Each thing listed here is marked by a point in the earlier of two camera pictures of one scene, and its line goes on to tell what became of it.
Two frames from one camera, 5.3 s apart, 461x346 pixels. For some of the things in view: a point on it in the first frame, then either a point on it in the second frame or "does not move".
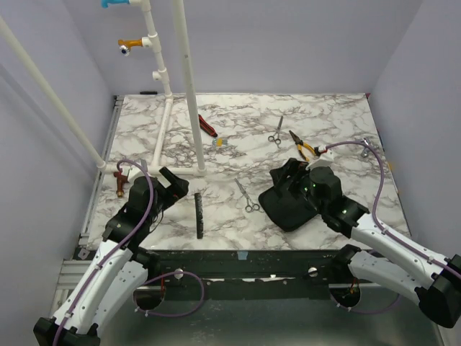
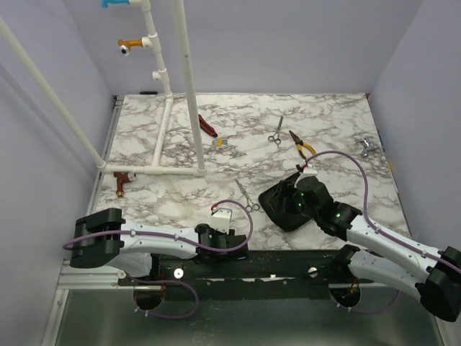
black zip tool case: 285,210 does not move
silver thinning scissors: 275,138 does not move
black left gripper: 176,191 to 228,234
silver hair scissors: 251,206 does not move
